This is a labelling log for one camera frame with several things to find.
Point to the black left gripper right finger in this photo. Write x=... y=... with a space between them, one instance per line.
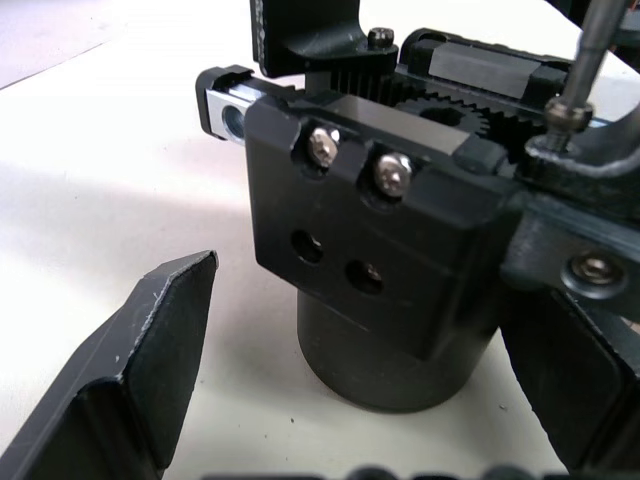
x=575 y=390

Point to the black mounted finger piece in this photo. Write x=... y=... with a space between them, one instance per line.
x=280 y=35

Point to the dark socket head screw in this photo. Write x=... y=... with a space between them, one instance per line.
x=567 y=116

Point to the small black cap screw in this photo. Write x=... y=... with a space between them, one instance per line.
x=380 y=37

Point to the black gripper body workpiece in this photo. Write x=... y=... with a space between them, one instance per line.
x=360 y=240

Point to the silver screw with washer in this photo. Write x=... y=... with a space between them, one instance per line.
x=595 y=270

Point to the silver pan head screw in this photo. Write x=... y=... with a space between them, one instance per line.
x=322 y=145
x=392 y=172

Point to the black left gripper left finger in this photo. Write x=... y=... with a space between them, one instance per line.
x=100 y=390

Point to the blue Bosch electric screwdriver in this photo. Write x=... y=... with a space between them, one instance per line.
x=587 y=50

